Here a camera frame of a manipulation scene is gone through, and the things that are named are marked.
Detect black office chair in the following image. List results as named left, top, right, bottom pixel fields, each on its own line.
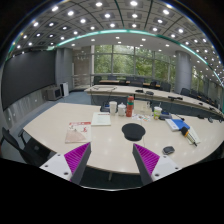
left=2, top=128, right=55, bottom=167

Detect dark grey computer mouse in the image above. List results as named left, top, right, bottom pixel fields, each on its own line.
left=162, top=146, right=175, bottom=155

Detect white lidded mug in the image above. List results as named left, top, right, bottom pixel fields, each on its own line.
left=118, top=103, right=126, bottom=116

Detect large dark projection screen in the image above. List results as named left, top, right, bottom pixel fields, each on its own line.
left=1, top=51, right=55, bottom=109

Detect blue notebook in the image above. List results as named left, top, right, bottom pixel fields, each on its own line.
left=166, top=119, right=189, bottom=131

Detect white paper cup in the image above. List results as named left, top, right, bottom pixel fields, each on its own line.
left=109, top=101, right=117, bottom=115

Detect grey crt monitor box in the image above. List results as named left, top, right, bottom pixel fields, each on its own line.
left=47, top=87, right=62, bottom=101

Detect cup with green sleeve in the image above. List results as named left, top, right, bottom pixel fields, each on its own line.
left=153, top=106, right=162, bottom=120

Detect white papers under microphone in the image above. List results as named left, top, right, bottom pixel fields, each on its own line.
left=187, top=126, right=201, bottom=145

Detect red and white magazine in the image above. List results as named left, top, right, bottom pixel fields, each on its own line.
left=65, top=122, right=92, bottom=143

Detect gripper purple ribbed right finger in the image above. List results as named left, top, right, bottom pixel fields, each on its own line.
left=132, top=143, right=183, bottom=186

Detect black and yellow microphone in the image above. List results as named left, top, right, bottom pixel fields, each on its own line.
left=181, top=127, right=197, bottom=145

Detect gripper purple ribbed left finger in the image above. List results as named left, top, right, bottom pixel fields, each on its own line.
left=39, top=142, right=92, bottom=186

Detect white closed book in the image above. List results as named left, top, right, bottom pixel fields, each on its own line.
left=91, top=112, right=111, bottom=126

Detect black desk telephone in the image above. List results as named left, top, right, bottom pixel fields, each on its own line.
left=100, top=102, right=110, bottom=112

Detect red thermos bottle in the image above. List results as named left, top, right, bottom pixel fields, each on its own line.
left=126, top=96, right=134, bottom=117

